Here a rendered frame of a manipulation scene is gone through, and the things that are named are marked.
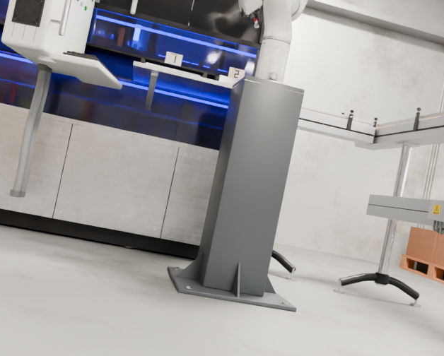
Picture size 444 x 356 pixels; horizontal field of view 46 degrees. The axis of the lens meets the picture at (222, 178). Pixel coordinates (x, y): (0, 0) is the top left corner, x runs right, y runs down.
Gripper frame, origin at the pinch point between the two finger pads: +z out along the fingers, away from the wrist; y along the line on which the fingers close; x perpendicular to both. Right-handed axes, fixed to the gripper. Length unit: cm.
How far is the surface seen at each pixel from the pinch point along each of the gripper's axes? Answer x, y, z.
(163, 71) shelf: 3, 52, -7
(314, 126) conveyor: 21, -9, 74
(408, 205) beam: 91, -10, 74
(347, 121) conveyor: 28, -27, 79
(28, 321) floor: 104, 133, -57
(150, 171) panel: 1, 80, 46
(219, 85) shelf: 17.8, 34.8, 5.1
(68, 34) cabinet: -30, 76, -26
